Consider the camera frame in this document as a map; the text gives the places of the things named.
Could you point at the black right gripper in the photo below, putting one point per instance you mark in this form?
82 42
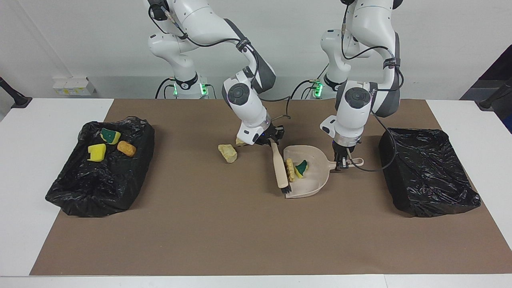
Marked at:
272 131

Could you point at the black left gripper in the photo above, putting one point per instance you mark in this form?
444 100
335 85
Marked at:
343 150

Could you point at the beige plastic dustpan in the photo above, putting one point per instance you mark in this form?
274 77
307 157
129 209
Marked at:
316 160

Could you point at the beige hand brush black bristles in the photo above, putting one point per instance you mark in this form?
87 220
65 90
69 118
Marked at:
280 168

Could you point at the small round beige foam chunk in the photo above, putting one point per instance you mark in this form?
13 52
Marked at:
240 142

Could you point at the wide beige foam chunk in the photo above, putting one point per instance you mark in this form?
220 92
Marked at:
290 170

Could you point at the small green-topped yellow sponge wedge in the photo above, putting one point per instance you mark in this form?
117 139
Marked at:
302 168

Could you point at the tall beige foam chunk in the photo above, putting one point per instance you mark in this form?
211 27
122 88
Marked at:
228 154

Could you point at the orange-brown sponge lump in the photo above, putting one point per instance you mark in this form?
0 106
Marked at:
126 148

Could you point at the notched yellow sponge piece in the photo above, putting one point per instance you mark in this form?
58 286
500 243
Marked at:
96 152

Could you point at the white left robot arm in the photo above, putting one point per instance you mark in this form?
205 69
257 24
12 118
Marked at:
356 116

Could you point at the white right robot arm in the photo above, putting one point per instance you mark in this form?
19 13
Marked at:
248 112

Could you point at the bin with black bag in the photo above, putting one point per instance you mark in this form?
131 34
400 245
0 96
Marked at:
100 184
428 176

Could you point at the brown paper table mat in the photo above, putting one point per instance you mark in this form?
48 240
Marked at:
160 240

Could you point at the black stand foot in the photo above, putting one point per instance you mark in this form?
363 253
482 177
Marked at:
18 100
490 103

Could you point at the dark side panel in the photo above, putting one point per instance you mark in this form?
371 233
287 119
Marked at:
496 72

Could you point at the white wall socket box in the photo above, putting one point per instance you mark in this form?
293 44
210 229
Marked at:
74 87

